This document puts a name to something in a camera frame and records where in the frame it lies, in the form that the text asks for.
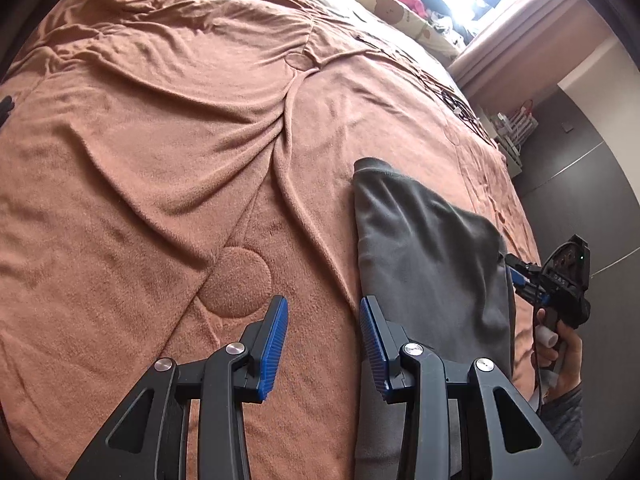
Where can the white storage rack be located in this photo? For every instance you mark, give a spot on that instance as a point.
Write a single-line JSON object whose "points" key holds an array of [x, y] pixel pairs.
{"points": [[515, 130]]}

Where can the pink curtain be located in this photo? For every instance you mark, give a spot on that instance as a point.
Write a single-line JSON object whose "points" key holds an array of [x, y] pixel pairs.
{"points": [[515, 45]]}

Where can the person's right forearm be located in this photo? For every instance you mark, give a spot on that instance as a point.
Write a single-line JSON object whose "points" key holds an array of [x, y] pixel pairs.
{"points": [[565, 425]]}

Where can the bear print pillow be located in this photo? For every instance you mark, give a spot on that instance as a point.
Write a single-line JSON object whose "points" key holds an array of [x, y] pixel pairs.
{"points": [[395, 10]]}

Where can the dark grey t-shirt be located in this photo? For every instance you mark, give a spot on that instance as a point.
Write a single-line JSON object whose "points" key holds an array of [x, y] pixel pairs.
{"points": [[430, 260]]}

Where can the brown fleece blanket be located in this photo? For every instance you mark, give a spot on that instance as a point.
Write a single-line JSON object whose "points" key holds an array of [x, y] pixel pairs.
{"points": [[150, 160]]}

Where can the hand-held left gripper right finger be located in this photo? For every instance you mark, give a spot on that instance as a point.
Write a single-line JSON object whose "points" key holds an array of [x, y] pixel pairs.
{"points": [[372, 350]]}

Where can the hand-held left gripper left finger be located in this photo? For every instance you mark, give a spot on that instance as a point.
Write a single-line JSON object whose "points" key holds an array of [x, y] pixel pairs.
{"points": [[272, 350]]}

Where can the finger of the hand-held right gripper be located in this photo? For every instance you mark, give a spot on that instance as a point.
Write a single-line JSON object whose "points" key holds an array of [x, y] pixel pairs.
{"points": [[525, 285], [520, 263]]}

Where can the person's right hand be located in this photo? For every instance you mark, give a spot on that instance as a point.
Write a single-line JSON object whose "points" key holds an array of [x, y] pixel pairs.
{"points": [[567, 355]]}

